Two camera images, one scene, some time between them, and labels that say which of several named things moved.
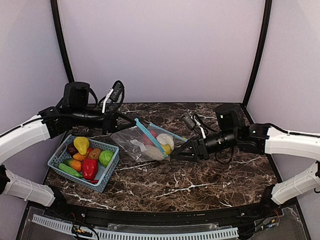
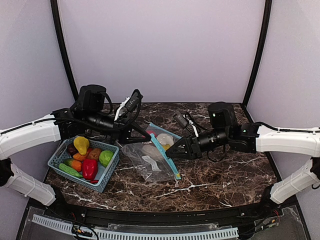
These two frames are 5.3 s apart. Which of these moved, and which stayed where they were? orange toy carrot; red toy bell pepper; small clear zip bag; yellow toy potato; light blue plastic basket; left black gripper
Moved: small clear zip bag; left black gripper
Stayed: light blue plastic basket; yellow toy potato; orange toy carrot; red toy bell pepper
